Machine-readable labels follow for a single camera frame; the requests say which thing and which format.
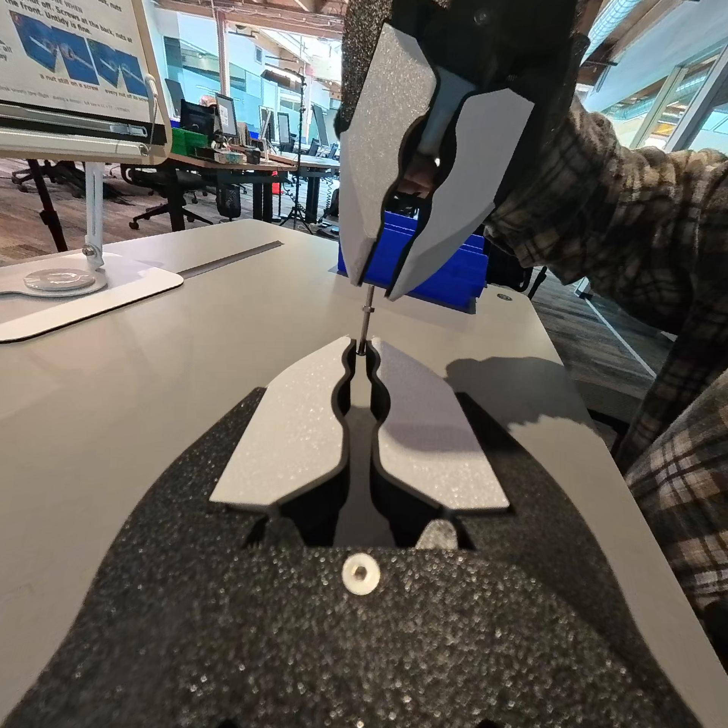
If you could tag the black office chair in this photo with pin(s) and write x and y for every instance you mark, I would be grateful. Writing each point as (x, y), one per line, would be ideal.
(170, 182)

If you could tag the green plastic box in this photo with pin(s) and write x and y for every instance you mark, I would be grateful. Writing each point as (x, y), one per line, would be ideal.
(187, 141)

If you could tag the black computer monitor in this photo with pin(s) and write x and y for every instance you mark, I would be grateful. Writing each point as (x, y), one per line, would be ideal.
(226, 116)
(196, 118)

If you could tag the black camera tripod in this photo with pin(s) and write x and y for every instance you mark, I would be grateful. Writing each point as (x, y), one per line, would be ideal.
(300, 170)

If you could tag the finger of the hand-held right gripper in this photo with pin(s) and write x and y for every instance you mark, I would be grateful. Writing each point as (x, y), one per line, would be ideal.
(375, 142)
(483, 159)

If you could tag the thin steel bolt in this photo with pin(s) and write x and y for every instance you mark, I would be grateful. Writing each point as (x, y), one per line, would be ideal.
(364, 330)

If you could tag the tablet showing instruction page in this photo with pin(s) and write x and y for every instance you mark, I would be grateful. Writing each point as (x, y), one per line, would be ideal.
(74, 51)

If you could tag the person's right forearm plaid sleeve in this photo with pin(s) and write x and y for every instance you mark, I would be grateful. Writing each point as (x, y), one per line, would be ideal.
(625, 199)

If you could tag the blue plastic parts bin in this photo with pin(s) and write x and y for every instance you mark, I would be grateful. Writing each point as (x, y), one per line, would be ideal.
(449, 278)

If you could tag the wooden office desk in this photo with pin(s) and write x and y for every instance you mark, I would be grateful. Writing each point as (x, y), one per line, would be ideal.
(250, 164)

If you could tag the round metal disc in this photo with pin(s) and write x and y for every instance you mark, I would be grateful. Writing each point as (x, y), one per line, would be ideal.
(60, 280)

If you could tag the person's right hand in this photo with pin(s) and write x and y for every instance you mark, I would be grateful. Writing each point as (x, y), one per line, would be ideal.
(418, 175)

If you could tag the person's torso plaid shirt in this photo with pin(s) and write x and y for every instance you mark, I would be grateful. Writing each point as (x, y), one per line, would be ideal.
(682, 483)

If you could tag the black light stand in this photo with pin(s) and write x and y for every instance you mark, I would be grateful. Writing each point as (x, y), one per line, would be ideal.
(48, 205)

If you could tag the white tablet stand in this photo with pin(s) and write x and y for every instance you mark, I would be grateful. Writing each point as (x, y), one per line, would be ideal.
(114, 290)

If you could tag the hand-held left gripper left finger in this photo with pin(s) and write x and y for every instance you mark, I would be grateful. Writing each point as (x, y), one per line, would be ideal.
(284, 432)

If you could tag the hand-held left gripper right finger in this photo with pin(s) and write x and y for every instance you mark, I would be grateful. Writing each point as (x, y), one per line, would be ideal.
(432, 438)

